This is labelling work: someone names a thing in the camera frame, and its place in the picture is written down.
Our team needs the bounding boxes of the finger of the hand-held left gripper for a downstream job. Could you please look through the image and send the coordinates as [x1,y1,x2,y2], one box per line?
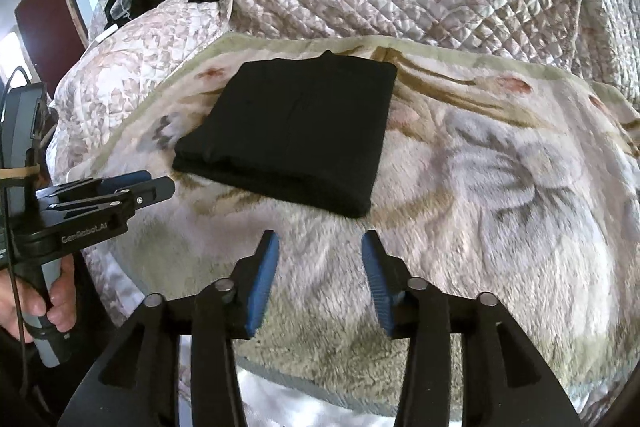
[49,177,176,214]
[35,172,152,204]

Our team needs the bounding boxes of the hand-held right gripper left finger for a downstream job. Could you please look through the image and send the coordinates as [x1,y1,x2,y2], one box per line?
[57,230,280,427]

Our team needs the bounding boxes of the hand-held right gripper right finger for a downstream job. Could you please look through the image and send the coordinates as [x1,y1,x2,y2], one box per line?
[361,230,581,427]

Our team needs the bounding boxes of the black pants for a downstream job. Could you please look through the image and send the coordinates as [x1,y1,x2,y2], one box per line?
[172,49,399,219]

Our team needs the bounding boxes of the person's left hand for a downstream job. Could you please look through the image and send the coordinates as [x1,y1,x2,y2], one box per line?
[0,257,77,339]

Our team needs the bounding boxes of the tan rubber band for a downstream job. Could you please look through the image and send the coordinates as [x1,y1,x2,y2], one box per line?
[0,164,41,180]

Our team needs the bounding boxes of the white bed sheet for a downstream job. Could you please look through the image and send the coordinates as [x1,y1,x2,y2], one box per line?
[175,347,401,427]

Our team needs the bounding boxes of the floral quilted pillow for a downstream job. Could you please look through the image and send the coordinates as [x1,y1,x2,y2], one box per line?
[47,0,236,188]

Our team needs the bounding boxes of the floral plush blanket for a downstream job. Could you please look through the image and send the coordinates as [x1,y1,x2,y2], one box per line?
[65,32,640,418]

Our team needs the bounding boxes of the dark red door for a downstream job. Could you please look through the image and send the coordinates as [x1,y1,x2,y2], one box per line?
[14,0,89,84]

